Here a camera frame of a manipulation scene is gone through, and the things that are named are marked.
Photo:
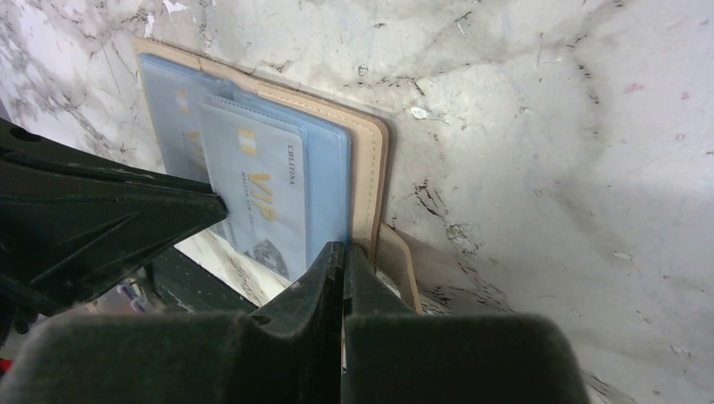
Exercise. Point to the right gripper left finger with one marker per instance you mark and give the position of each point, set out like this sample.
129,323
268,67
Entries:
287,351

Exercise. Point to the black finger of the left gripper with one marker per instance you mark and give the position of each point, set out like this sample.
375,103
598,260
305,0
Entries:
73,224

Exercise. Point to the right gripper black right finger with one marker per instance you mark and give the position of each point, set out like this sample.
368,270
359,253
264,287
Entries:
395,355

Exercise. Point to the beige card holder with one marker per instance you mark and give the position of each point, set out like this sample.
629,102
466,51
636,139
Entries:
370,141

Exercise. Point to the silver vip card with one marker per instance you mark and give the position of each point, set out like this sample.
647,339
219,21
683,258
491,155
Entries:
256,164
174,113

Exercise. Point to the black mounting rail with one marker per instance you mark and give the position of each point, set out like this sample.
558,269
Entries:
183,285

